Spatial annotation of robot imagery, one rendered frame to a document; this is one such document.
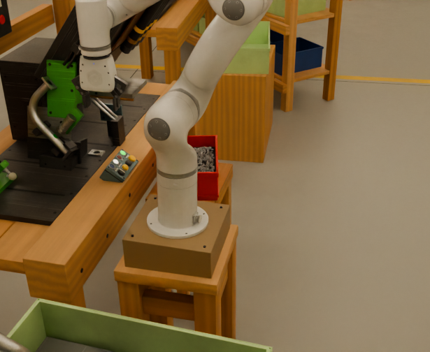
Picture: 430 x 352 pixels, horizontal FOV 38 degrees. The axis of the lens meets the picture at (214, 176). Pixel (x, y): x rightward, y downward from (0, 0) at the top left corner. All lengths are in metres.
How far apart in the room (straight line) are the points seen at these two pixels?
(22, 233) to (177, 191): 0.56
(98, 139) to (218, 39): 1.10
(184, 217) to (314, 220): 1.89
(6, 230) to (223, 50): 0.96
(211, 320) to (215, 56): 0.80
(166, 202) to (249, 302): 1.33
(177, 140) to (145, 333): 0.50
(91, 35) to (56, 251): 0.65
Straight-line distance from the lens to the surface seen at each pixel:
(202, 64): 1.61
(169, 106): 1.65
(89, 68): 1.80
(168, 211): 1.84
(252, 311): 3.01
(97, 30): 1.74
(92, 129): 2.67
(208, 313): 1.91
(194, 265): 1.83
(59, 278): 1.92
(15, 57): 2.55
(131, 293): 1.95
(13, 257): 1.99
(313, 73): 5.08
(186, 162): 1.76
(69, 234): 2.01
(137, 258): 1.88
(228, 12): 1.48
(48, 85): 2.34
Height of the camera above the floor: 2.02
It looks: 30 degrees down
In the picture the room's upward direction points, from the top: 1 degrees counter-clockwise
